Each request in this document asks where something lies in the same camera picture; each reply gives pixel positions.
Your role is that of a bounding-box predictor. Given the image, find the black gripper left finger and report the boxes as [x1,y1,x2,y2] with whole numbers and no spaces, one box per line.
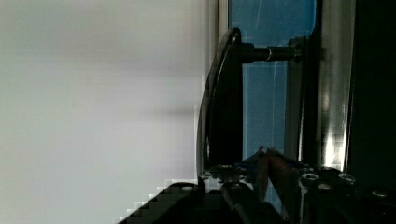
[118,147,290,224]

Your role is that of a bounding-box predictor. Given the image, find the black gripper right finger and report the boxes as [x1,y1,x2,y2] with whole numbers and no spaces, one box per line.
[265,148,396,224]

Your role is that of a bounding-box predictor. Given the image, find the black toaster oven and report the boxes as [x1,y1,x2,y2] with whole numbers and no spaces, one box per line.
[218,0,396,194]

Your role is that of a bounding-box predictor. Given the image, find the black oven door handle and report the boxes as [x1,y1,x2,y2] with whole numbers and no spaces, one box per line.
[196,28,302,173]

